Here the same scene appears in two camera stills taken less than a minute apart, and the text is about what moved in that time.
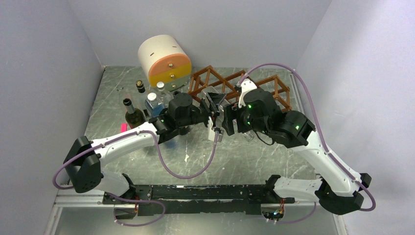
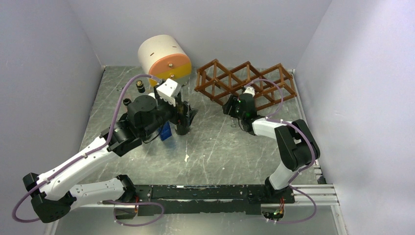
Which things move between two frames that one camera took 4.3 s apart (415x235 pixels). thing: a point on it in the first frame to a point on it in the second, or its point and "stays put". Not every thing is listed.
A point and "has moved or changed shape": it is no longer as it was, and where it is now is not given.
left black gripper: [212, 115] to [174, 119]
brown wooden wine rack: [230, 85] has moved or changed shape
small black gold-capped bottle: [140, 86] stays put
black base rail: [165, 199] stays put
